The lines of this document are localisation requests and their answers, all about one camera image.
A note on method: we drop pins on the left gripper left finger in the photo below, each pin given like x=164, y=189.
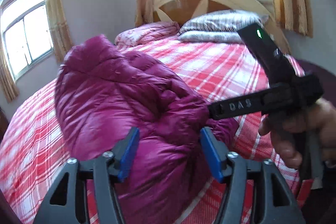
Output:
x=66, y=201

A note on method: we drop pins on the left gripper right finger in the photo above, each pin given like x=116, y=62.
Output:
x=272, y=200

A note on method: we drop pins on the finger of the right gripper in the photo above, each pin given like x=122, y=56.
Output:
x=238, y=106

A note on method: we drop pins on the magenta puffer jacket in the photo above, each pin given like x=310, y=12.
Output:
x=102, y=91

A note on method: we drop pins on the red plaid bed sheet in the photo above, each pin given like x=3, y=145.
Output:
x=33, y=150

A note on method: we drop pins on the white floral pillow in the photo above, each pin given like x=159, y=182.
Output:
x=214, y=37

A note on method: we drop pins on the striped pillow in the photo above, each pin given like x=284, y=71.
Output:
x=224, y=21

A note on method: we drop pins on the wooden headboard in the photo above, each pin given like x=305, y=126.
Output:
x=181, y=11

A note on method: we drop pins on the pink folded quilt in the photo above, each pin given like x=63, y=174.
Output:
x=146, y=33

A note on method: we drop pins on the left yellow curtain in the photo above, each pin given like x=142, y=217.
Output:
x=8, y=85

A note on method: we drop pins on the right yellow curtain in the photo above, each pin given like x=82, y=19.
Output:
x=59, y=30

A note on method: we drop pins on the back window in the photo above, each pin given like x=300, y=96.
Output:
x=26, y=33

